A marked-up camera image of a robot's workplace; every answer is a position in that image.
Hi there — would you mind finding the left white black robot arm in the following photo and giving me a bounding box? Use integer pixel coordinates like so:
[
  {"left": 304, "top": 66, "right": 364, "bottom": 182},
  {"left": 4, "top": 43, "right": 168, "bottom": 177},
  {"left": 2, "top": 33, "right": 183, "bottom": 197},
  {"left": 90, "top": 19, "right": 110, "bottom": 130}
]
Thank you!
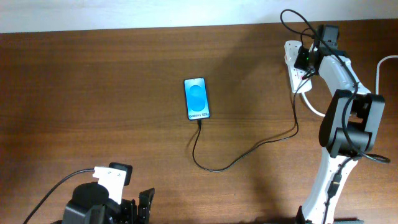
[{"left": 60, "top": 182, "right": 155, "bottom": 224}]

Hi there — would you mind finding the black charger cable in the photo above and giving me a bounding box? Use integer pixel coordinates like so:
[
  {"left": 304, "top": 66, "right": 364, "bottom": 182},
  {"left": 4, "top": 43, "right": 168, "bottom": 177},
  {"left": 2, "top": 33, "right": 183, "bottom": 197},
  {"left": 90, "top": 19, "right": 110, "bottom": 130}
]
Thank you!
[{"left": 192, "top": 27, "right": 317, "bottom": 173}]

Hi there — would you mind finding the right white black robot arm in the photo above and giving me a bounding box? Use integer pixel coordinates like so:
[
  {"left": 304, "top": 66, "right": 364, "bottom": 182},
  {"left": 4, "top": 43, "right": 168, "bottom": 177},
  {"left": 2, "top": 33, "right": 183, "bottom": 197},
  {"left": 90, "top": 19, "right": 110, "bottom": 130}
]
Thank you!
[{"left": 284, "top": 25, "right": 390, "bottom": 223}]

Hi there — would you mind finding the white power strip cord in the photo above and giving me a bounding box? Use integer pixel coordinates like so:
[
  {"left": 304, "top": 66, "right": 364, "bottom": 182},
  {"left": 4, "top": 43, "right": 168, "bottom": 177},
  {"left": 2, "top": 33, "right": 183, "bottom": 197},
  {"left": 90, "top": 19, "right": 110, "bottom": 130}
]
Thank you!
[{"left": 300, "top": 55, "right": 398, "bottom": 118}]

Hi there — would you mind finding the white power strip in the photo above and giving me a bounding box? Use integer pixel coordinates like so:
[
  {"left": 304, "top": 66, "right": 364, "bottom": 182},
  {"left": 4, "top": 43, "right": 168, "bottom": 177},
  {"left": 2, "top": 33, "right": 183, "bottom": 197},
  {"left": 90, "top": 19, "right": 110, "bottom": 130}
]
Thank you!
[{"left": 284, "top": 40, "right": 312, "bottom": 93}]

